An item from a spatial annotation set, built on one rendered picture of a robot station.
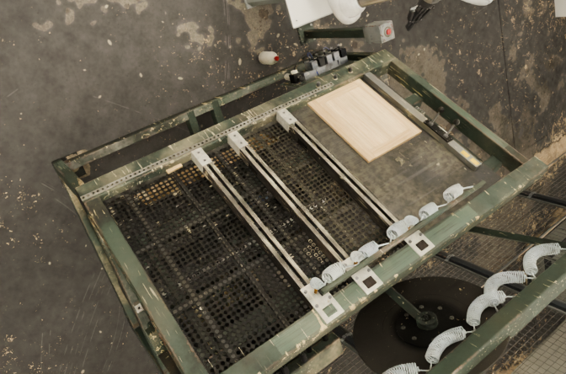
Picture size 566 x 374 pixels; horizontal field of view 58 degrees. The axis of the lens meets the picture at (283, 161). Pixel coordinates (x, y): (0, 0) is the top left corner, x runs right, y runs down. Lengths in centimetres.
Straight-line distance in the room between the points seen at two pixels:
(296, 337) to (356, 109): 153
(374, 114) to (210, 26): 139
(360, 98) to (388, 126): 28
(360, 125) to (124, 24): 168
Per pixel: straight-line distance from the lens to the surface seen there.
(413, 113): 328
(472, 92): 578
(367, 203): 271
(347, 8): 324
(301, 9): 334
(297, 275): 245
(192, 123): 364
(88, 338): 410
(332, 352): 261
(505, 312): 288
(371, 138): 309
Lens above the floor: 351
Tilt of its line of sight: 55 degrees down
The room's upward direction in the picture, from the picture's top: 110 degrees clockwise
